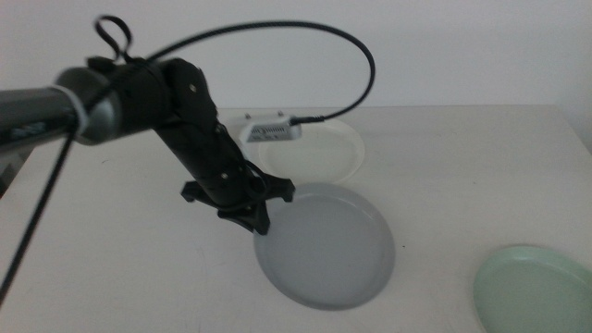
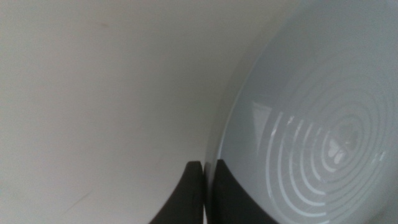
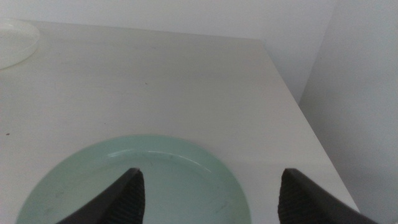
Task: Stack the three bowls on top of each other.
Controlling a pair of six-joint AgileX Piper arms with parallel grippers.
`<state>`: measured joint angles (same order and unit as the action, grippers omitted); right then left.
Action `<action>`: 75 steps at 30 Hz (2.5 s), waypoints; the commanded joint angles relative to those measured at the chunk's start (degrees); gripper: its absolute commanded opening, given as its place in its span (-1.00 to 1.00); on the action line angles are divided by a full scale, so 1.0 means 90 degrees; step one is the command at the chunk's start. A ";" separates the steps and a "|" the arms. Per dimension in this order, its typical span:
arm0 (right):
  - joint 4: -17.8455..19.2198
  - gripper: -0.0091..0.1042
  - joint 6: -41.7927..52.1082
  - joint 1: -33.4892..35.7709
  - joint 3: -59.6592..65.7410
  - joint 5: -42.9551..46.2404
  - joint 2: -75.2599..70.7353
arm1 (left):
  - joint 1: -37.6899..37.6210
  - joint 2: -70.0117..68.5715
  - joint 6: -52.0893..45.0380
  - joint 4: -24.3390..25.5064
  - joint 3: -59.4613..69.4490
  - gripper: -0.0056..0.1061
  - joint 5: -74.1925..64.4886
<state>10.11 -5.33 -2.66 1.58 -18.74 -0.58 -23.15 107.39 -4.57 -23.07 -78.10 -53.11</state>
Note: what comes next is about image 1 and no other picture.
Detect grey shallow bowl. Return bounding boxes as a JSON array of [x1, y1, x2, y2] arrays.
[[253, 181, 397, 312]]

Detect white shallow bowl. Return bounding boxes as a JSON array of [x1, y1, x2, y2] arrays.
[[255, 117, 366, 186]]

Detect pale green shallow bowl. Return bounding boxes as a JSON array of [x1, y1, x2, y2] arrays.
[[472, 244, 592, 333]]

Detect black camera cable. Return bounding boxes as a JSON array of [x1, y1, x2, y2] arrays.
[[0, 14, 377, 309]]

